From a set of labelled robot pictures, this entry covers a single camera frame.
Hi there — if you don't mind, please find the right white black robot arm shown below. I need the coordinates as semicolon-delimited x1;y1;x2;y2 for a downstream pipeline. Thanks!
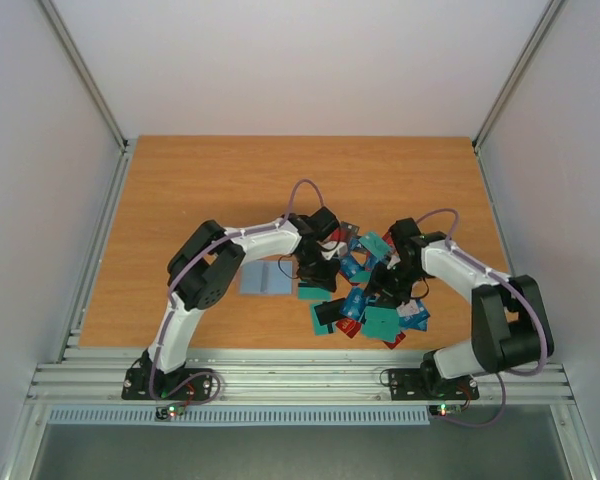
363;218;554;400

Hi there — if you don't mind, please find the black card on teal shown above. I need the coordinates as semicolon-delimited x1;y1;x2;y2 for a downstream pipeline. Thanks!
312;298;346;326

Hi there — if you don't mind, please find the red card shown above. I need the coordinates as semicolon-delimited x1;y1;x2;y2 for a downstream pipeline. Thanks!
329;228;346;242
384;332;406;349

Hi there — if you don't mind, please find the red card bottom right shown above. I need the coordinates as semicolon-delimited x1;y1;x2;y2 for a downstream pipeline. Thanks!
384;332;406;349

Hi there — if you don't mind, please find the white card with pink print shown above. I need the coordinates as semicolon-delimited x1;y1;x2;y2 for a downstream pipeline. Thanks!
396;299;430;323

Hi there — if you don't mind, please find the blue visa card centre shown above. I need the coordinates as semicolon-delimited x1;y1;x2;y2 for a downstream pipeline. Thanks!
339;287;369;322

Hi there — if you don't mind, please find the teal card under black card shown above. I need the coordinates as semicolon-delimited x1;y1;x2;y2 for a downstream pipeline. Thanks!
310;303;334;336

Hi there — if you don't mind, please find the grey slotted cable duct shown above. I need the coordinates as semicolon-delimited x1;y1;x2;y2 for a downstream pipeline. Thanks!
48;405;430;427

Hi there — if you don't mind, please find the left small circuit board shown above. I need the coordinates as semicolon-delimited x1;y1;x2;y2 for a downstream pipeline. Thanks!
155;404;187;421

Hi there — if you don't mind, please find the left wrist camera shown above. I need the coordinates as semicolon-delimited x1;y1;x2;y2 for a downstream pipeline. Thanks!
321;241;348;260

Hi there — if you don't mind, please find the right small circuit board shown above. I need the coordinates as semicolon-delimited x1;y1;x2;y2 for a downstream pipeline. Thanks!
429;403;465;417

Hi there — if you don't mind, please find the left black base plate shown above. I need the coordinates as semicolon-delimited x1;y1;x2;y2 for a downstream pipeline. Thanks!
121;366;218;403

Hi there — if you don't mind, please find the red card top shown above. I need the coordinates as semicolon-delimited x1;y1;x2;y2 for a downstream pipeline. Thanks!
329;228;346;242

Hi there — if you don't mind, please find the pink leather card holder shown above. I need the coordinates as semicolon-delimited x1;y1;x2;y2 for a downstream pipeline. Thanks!
239;260;294;296

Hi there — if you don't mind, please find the blue card upper left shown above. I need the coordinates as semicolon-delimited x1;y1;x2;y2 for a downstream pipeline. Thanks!
339;254;364;280

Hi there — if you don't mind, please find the teal card right upper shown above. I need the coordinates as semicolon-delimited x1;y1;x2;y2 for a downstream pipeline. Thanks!
359;232;393;259

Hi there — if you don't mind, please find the teal card left middle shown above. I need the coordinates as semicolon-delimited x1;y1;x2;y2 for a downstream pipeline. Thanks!
297;288;332;301

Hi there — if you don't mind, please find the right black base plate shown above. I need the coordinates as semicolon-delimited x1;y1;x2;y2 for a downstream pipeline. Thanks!
386;368;480;402

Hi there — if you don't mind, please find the teal card centre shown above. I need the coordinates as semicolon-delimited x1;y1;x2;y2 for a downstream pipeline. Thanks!
361;306;401;343

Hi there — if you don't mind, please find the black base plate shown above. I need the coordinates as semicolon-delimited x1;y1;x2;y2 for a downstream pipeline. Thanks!
386;368;480;402
121;366;218;403

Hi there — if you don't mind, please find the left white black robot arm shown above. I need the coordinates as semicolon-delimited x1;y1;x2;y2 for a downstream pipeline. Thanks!
141;207;340;398

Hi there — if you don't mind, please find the small circuit board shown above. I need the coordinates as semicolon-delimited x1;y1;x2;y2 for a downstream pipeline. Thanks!
155;404;187;421
429;403;465;417

